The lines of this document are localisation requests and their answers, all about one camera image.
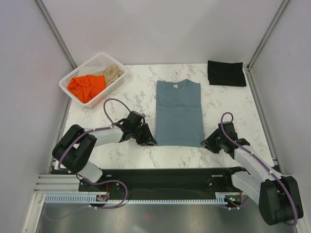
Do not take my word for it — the orange t shirt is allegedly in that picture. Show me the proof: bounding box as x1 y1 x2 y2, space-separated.
68 75 106 103

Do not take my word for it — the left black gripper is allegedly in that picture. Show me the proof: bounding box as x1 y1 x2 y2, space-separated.
131 123 156 147

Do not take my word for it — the white plastic laundry basket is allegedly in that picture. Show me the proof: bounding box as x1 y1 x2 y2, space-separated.
59 53 128 108

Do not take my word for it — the white slotted cable duct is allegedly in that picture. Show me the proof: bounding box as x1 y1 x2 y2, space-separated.
44 193 241 205

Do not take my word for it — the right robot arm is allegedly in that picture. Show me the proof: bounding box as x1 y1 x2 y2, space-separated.
202 122 304 225

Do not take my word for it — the beige t shirt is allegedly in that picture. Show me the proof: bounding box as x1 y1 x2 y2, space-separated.
92 64 124 87

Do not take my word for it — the aluminium frame post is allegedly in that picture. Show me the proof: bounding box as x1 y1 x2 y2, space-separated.
34 0 77 69
246 0 291 71

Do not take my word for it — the folded black t shirt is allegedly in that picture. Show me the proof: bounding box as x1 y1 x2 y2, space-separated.
207 60 246 87

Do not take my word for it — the blue t shirt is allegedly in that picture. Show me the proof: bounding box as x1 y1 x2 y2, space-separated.
155 79 204 148

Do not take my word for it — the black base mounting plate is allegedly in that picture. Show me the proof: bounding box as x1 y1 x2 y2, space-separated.
78 166 245 199

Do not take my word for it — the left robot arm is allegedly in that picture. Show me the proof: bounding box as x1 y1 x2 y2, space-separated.
52 111 157 191

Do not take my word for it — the right aluminium frame post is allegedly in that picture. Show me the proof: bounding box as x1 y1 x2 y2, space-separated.
246 0 291 71

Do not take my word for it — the left aluminium frame post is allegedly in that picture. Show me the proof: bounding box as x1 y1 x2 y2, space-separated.
34 0 77 69

